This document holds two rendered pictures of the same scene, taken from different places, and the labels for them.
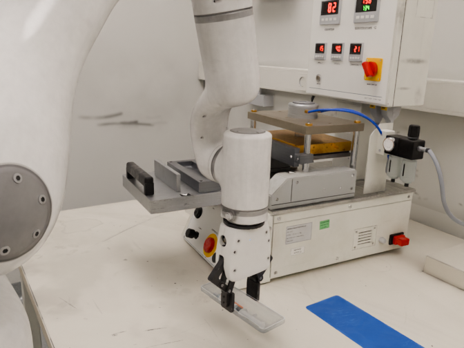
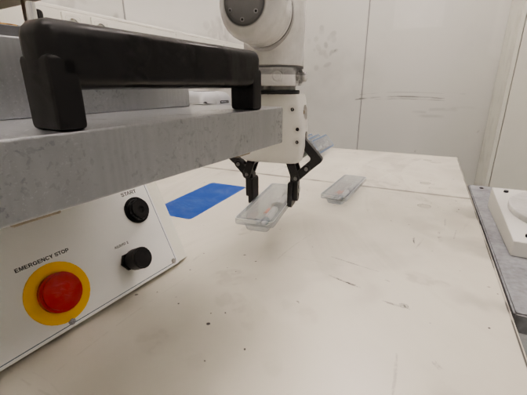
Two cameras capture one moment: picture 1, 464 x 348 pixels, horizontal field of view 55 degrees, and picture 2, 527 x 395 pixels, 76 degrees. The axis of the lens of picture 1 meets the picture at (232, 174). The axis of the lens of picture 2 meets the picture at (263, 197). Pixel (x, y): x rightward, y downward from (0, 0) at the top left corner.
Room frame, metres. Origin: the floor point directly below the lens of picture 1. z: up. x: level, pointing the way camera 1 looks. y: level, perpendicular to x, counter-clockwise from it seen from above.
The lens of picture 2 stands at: (1.04, 0.40, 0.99)
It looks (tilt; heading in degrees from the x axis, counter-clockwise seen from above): 18 degrees down; 239
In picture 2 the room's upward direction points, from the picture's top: straight up
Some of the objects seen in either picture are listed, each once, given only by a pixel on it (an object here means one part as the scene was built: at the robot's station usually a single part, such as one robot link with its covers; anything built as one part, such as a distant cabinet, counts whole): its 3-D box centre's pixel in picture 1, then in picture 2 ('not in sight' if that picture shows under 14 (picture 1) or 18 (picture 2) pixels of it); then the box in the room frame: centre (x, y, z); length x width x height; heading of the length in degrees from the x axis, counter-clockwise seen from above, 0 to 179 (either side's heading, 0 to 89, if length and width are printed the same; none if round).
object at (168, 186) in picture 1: (195, 179); (46, 106); (1.04, 0.09, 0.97); 0.30 x 0.22 x 0.08; 119
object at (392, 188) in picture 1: (307, 181); not in sight; (1.20, -0.21, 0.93); 0.46 x 0.35 x 0.01; 119
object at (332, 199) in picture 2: not in sight; (345, 189); (0.50, -0.13, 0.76); 0.18 x 0.06 x 0.02; 30
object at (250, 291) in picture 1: (257, 280); (245, 179); (0.79, -0.06, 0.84); 0.03 x 0.03 x 0.07; 41
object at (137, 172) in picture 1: (139, 177); (178, 79); (0.98, 0.21, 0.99); 0.15 x 0.02 x 0.04; 29
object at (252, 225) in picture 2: (239, 306); (272, 205); (0.76, -0.02, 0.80); 0.18 x 0.06 x 0.02; 41
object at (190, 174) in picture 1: (213, 172); not in sight; (1.06, 0.05, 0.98); 0.20 x 0.17 x 0.03; 29
